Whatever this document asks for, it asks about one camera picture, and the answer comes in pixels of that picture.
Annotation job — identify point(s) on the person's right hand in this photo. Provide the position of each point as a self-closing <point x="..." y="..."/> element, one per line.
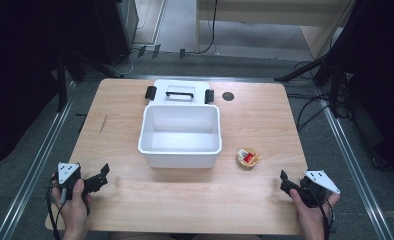
<point x="310" y="216"/>

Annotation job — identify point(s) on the black metal stand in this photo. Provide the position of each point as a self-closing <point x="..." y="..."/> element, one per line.
<point x="61" y="83"/>

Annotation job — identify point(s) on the light wooden desk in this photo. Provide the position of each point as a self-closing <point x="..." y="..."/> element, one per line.
<point x="268" y="15"/>

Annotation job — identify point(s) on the aluminium floor rail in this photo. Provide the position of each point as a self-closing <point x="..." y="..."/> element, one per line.
<point x="355" y="166"/>
<point x="35" y="163"/>

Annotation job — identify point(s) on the dark cabinet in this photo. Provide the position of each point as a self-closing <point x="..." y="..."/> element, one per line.
<point x="118" y="26"/>

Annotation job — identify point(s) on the black round table grommet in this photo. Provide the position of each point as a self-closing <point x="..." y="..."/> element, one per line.
<point x="228" y="96"/>

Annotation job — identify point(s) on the black floor plug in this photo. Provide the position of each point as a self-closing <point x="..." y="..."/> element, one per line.
<point x="141" y="51"/>
<point x="156" y="51"/>
<point x="182" y="53"/>

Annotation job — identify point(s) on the round yellow tin red label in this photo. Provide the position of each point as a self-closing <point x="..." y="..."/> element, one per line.
<point x="247" y="158"/>

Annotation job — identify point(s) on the person's left hand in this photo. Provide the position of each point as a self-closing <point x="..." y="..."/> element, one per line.
<point x="74" y="210"/>

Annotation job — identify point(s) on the black tripod stand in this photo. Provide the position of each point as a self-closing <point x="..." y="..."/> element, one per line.
<point x="331" y="56"/>

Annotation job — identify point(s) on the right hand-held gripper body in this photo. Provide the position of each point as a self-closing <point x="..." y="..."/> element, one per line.
<point x="313" y="190"/>

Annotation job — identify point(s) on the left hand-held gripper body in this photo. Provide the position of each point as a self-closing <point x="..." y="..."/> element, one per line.
<point x="66" y="171"/>

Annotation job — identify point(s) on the person's lap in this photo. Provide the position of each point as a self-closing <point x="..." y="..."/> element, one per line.
<point x="185" y="237"/>

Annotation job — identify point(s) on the white plastic storage box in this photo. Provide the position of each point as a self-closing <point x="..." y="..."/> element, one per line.
<point x="180" y="133"/>

